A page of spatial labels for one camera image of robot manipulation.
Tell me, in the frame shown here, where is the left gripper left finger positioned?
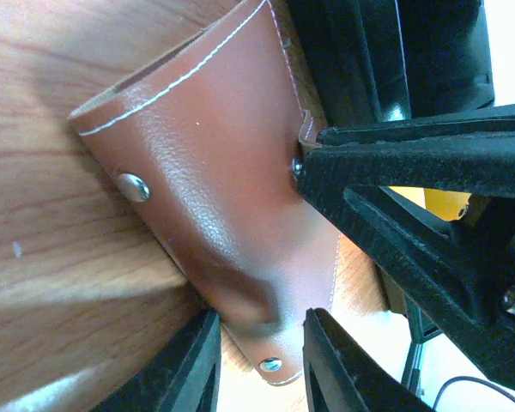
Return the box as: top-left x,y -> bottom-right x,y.
94,309 -> 221,412

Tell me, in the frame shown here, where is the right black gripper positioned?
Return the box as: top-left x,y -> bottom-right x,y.
288,0 -> 494,126

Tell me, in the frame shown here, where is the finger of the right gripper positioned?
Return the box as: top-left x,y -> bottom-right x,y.
295,104 -> 515,390

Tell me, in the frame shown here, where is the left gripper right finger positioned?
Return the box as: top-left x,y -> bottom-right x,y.
303,308 -> 432,411

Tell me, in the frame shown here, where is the brown leather card holder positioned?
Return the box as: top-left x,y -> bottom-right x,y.
69,1 -> 339,386

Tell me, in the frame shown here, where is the yellow card bin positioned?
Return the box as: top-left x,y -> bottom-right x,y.
391,186 -> 470,221

